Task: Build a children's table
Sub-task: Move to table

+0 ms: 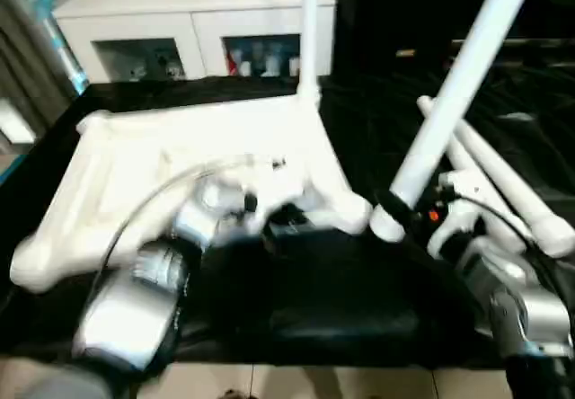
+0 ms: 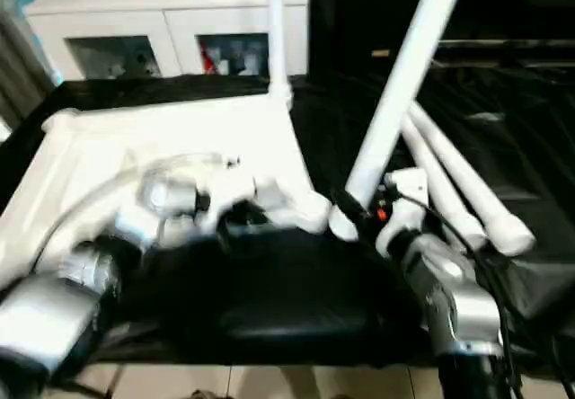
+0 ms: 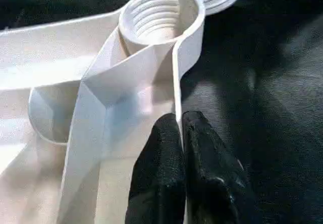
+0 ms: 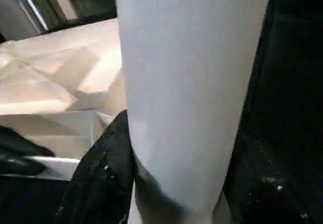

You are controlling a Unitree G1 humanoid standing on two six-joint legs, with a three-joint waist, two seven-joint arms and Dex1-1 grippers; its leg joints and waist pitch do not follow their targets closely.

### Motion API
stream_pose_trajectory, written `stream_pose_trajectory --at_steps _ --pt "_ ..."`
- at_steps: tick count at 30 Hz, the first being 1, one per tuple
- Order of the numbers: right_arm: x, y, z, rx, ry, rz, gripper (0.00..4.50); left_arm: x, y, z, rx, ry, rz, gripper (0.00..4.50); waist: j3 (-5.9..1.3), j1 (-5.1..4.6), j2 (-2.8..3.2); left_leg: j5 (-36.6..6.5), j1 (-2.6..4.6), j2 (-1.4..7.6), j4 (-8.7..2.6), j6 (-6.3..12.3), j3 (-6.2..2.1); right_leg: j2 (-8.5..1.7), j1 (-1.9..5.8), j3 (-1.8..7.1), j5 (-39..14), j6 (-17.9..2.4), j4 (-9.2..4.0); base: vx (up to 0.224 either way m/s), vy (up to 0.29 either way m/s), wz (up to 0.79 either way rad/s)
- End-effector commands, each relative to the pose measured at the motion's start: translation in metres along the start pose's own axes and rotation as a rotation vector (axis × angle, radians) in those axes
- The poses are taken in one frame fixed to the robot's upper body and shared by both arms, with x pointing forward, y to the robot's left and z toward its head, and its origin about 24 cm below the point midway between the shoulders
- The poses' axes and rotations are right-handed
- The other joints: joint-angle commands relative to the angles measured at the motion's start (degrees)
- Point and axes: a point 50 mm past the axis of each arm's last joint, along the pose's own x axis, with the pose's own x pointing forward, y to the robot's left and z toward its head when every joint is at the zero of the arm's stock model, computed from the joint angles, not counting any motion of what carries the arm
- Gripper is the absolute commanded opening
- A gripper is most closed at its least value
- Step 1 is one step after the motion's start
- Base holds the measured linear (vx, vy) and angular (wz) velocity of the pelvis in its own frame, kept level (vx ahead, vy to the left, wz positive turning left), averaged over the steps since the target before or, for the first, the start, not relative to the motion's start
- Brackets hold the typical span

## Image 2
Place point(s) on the white plastic table top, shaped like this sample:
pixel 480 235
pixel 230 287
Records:
pixel 179 134

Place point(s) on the white plastic table leg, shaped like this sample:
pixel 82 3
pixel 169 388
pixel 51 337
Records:
pixel 431 170
pixel 400 80
pixel 476 192
pixel 277 35

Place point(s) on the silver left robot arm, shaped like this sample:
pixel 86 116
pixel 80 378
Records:
pixel 67 291

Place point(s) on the black work mat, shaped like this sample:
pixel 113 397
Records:
pixel 292 291

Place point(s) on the gold piano label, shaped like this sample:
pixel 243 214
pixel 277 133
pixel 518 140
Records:
pixel 380 52

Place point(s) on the black robot foot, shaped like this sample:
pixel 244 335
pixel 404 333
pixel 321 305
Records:
pixel 209 393

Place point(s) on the white glass-door cabinet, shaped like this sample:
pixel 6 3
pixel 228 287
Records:
pixel 157 12

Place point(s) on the black piano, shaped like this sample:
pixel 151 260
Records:
pixel 494 8

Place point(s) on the grey curtain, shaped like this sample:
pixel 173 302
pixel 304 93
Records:
pixel 22 71

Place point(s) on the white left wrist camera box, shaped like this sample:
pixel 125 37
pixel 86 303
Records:
pixel 233 197

